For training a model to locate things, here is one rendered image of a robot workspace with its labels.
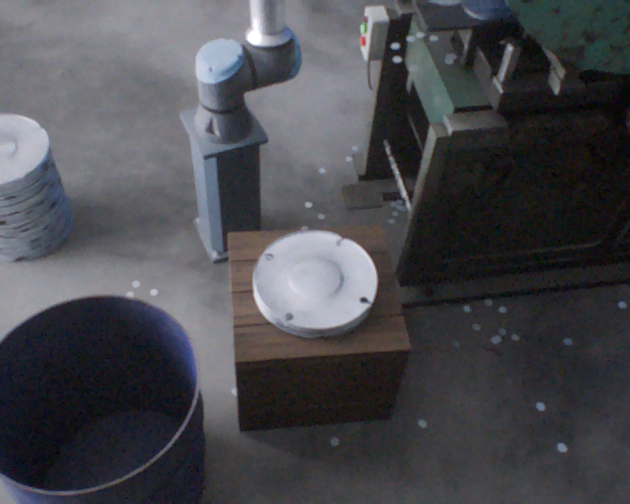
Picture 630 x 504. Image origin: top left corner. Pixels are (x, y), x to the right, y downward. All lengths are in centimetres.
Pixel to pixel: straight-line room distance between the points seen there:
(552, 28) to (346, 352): 78
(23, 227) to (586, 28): 156
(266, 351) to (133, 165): 111
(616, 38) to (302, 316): 83
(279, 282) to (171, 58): 150
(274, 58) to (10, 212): 86
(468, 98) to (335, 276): 54
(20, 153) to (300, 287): 92
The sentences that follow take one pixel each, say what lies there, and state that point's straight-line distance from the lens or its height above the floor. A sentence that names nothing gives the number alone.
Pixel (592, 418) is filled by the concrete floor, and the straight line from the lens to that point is 210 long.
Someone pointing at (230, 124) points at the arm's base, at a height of 50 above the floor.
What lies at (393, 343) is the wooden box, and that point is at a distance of 164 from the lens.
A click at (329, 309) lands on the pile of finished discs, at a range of 163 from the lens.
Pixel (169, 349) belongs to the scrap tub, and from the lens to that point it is 163.
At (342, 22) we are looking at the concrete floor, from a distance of 319.
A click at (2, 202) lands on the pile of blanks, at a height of 26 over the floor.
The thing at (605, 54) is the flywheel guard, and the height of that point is 97.
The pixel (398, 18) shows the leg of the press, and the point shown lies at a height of 62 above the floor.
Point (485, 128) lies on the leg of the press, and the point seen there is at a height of 64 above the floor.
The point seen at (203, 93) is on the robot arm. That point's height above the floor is 59.
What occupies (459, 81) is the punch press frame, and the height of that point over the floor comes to 64.
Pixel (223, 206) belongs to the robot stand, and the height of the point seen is 23.
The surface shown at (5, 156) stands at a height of 32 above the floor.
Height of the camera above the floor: 172
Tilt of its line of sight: 50 degrees down
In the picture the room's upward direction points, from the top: 4 degrees clockwise
